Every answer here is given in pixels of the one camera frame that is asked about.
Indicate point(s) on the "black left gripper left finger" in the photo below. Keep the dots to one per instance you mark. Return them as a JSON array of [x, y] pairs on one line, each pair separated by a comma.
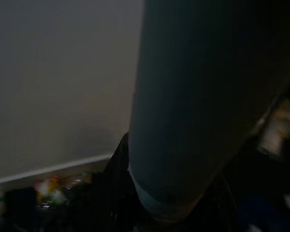
[[116, 193]]

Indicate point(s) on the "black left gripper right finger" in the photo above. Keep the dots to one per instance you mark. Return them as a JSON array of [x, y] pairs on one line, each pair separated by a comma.
[[215, 212]]

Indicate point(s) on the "clear bottle with colourful candy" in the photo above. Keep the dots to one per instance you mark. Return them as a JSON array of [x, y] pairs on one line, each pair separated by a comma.
[[50, 191]]

